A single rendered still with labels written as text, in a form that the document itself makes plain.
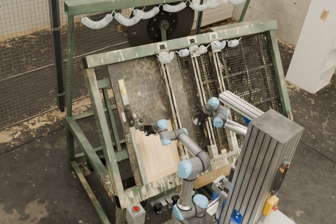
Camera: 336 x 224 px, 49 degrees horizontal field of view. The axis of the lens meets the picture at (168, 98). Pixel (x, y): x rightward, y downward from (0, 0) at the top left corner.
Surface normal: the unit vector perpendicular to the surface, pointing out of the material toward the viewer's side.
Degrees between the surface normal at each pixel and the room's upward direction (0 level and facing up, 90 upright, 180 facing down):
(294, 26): 90
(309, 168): 0
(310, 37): 90
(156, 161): 54
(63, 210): 0
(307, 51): 90
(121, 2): 90
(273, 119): 0
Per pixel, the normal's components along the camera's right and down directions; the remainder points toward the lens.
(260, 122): 0.11, -0.81
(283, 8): -0.73, 0.33
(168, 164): 0.49, -0.04
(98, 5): 0.53, 0.54
